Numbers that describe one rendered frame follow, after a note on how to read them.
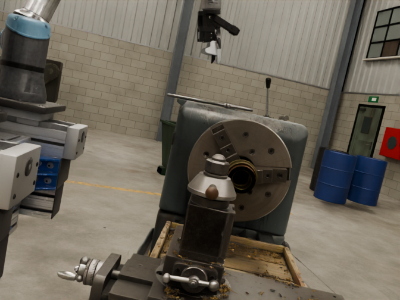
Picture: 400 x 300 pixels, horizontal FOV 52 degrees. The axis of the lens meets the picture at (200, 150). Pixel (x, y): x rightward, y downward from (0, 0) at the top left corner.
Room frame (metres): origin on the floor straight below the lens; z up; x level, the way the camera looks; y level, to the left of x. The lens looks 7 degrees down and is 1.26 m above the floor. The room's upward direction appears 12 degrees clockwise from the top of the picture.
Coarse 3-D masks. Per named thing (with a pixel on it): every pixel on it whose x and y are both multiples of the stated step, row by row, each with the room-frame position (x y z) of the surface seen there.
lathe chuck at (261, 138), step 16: (208, 128) 1.30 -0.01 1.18; (240, 128) 1.21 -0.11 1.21; (256, 128) 1.21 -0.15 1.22; (208, 144) 1.21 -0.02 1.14; (240, 144) 1.21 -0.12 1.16; (256, 144) 1.21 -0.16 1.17; (272, 144) 1.21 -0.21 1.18; (192, 160) 1.21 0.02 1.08; (256, 160) 1.21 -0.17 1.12; (272, 160) 1.21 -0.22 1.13; (288, 160) 1.21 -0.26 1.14; (192, 176) 1.21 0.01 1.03; (256, 192) 1.21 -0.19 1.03; (272, 192) 1.21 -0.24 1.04; (240, 208) 1.22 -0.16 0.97; (256, 208) 1.21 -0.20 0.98; (272, 208) 1.21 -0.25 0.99
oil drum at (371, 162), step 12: (360, 156) 7.80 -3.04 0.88; (360, 168) 7.73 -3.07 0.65; (372, 168) 7.61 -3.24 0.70; (384, 168) 7.67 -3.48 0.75; (360, 180) 7.68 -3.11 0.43; (372, 180) 7.61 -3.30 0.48; (348, 192) 7.87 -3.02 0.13; (360, 192) 7.65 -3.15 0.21; (372, 192) 7.61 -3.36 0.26; (372, 204) 7.63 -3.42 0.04
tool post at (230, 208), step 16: (192, 208) 0.61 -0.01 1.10; (208, 208) 0.60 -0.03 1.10; (224, 208) 0.62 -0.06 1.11; (192, 224) 0.60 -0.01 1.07; (208, 224) 0.60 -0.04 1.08; (224, 224) 0.60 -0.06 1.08; (192, 240) 0.60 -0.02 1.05; (208, 240) 0.60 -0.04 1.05; (224, 240) 0.61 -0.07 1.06; (192, 256) 0.61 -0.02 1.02; (208, 256) 0.61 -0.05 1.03; (224, 256) 0.61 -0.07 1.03
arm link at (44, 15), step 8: (32, 0) 1.26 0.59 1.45; (40, 0) 1.26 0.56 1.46; (48, 0) 1.27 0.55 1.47; (56, 0) 1.29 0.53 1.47; (24, 8) 1.25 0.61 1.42; (32, 8) 1.25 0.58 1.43; (40, 8) 1.26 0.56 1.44; (48, 8) 1.27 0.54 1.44; (56, 8) 1.31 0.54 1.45; (32, 16) 1.24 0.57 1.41; (40, 16) 1.26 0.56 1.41; (48, 16) 1.28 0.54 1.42; (0, 40) 1.26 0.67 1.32
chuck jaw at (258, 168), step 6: (258, 168) 1.16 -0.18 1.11; (264, 168) 1.16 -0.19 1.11; (270, 168) 1.17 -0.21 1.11; (276, 168) 1.17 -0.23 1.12; (282, 168) 1.18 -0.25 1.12; (288, 168) 1.21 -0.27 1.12; (258, 174) 1.13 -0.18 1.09; (264, 174) 1.15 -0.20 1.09; (270, 174) 1.15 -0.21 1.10; (276, 174) 1.17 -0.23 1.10; (282, 174) 1.18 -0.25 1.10; (288, 174) 1.21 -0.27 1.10; (258, 180) 1.13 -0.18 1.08; (264, 180) 1.15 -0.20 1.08; (270, 180) 1.15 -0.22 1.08; (276, 180) 1.17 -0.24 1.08; (282, 180) 1.17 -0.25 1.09
